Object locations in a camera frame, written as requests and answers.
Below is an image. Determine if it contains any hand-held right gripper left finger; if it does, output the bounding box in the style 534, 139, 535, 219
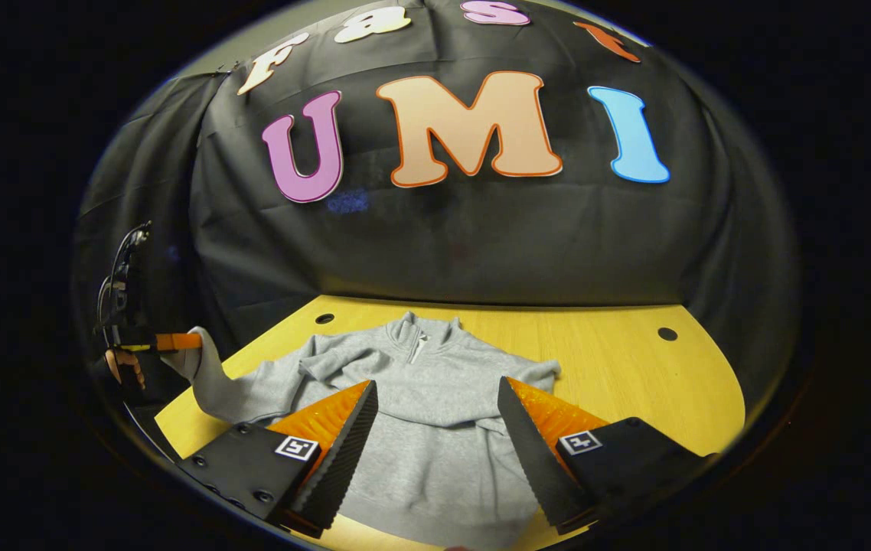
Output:
175, 380, 380, 539

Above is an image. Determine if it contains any grey sweatshirt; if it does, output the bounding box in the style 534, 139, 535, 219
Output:
162, 311, 563, 550

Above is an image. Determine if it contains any black backdrop cloth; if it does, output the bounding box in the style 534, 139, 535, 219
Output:
72, 0, 801, 406

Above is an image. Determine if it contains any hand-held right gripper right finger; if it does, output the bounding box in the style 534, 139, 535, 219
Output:
497, 376, 719, 535

